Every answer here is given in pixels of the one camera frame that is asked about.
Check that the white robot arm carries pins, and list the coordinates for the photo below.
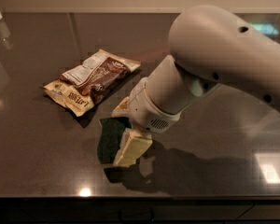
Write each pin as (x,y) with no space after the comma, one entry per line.
(208,46)

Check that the brown and cream snack bag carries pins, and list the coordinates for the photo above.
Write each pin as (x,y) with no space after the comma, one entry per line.
(83,87)

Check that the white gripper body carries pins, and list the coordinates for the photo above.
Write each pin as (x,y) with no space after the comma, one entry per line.
(145,110)

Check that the green scrub sponge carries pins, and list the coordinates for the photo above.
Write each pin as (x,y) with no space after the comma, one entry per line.
(112,131)

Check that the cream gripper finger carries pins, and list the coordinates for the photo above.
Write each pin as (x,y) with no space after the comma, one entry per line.
(134,143)
(121,109)

